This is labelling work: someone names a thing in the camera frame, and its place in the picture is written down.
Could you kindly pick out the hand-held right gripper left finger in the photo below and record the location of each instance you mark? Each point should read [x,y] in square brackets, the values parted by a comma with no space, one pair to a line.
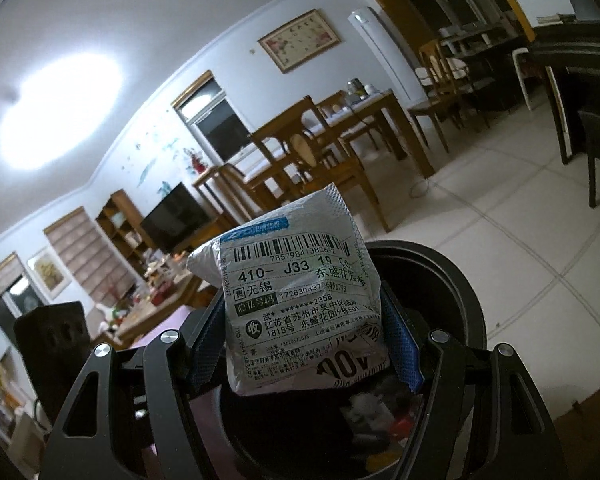
[207,330]

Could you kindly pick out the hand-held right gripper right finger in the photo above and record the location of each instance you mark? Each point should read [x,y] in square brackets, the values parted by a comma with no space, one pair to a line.
[405,355]

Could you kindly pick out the black trash bin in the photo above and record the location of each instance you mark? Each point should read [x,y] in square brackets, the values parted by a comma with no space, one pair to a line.
[445,290]

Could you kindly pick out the grey courier parcel bag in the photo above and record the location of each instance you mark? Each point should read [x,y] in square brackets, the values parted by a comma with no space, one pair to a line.
[300,310]

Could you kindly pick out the purple tablecloth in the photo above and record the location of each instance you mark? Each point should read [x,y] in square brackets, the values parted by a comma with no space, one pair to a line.
[185,317]

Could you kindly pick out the balcony window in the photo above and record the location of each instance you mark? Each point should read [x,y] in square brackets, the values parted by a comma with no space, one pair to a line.
[5,320]

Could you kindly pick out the white fluffy ball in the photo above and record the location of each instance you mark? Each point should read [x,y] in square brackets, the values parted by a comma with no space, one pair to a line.
[365,400]

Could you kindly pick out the wooden coffee table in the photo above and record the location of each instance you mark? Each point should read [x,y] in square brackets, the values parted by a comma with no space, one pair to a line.
[145,320]

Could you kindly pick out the sunflower picture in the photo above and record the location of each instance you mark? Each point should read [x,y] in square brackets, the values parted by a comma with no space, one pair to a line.
[47,272]

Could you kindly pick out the striped window blind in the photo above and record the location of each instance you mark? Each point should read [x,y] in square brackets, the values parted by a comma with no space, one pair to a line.
[0,277]

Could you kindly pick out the pink roller blind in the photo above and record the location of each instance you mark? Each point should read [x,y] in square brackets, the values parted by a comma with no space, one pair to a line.
[85,255]

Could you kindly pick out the black television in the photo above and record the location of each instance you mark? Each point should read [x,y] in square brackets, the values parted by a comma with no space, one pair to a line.
[177,220]

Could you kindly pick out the wooden bookshelf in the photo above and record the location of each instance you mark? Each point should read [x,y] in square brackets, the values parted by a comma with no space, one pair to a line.
[122,230]

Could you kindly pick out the wooden plant stand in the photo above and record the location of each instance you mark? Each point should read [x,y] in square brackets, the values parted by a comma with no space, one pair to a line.
[205,182]

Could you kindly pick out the red flower vase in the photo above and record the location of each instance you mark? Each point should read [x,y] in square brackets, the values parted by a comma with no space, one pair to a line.
[197,162]

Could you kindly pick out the wooden dining chair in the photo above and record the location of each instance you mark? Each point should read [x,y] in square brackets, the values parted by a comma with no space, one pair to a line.
[435,75]
[305,150]
[340,105]

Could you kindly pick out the white framed window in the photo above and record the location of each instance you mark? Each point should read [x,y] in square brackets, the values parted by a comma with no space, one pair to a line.
[220,120]

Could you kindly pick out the round ceiling light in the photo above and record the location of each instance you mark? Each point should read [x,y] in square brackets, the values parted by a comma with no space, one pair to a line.
[60,110]

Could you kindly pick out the wooden dining table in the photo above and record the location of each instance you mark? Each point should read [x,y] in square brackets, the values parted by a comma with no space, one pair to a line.
[380,105]

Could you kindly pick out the metal kettle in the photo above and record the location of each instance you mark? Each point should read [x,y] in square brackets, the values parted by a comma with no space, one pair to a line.
[356,88]

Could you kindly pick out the framed floral picture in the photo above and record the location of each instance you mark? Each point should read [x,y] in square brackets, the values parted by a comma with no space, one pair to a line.
[300,40]

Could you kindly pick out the white standing air conditioner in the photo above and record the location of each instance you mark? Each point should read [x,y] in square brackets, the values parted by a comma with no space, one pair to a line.
[385,50]

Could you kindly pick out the white plastic chair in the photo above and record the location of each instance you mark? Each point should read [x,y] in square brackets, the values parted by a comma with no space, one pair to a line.
[522,70]

